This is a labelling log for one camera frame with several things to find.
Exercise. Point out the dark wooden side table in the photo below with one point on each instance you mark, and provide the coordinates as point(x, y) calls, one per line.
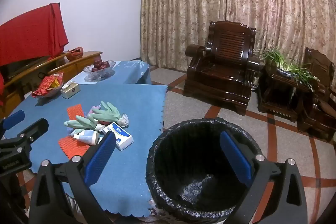
point(278, 92)

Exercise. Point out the white tube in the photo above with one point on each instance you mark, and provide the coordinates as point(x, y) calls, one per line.
point(86, 137)

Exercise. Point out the pink plastic bag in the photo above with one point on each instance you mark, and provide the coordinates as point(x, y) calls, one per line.
point(92, 109)

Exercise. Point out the orange foam net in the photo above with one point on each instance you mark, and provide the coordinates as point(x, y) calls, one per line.
point(74, 111)
point(69, 148)

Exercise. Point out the red snack packet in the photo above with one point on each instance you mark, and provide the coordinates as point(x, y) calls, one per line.
point(47, 83)

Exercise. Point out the light blue tablecloth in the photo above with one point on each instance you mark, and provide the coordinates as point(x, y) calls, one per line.
point(131, 71)

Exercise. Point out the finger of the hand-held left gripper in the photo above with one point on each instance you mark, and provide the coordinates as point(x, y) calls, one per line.
point(14, 119)
point(39, 127)

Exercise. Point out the glass fruit bowl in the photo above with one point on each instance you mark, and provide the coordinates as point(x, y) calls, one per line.
point(99, 74)

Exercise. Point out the trash bin with black bag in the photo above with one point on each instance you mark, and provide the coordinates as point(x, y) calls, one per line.
point(183, 161)

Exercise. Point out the red plastic wrapper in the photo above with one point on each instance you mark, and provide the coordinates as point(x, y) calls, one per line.
point(106, 123)

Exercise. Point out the beige tissue box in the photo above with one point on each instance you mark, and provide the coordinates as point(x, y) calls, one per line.
point(71, 91)

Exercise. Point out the red basket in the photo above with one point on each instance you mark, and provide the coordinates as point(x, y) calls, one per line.
point(74, 54)

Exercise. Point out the dark blue tablecloth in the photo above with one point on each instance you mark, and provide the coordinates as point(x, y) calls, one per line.
point(131, 108)

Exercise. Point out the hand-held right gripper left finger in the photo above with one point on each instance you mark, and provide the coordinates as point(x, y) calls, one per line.
point(101, 155)

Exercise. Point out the red apple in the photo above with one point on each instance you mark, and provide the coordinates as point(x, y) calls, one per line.
point(95, 68)
point(105, 64)
point(97, 61)

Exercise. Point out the potted green plant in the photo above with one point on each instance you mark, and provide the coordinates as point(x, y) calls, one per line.
point(283, 62)

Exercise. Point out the white blue tissue pack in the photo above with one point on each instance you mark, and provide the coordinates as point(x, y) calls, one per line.
point(119, 136)

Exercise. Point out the dark wooden armchair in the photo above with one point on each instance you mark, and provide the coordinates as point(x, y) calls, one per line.
point(223, 74)
point(320, 108)

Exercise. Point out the patterned beige curtain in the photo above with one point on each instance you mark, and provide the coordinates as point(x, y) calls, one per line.
point(197, 16)

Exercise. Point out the television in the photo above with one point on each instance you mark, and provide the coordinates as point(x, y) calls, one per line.
point(18, 69)

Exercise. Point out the clear plastic cup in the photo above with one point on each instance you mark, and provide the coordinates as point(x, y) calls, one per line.
point(123, 120)

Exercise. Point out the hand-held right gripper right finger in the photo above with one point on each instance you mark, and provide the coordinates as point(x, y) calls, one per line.
point(236, 158)

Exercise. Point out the red cloth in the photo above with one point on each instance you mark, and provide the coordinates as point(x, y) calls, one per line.
point(31, 35)

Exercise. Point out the wooden cabinet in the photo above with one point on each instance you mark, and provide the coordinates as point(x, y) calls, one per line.
point(76, 66)

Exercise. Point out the green rubber glove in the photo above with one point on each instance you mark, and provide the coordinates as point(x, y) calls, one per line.
point(107, 111)
point(78, 123)

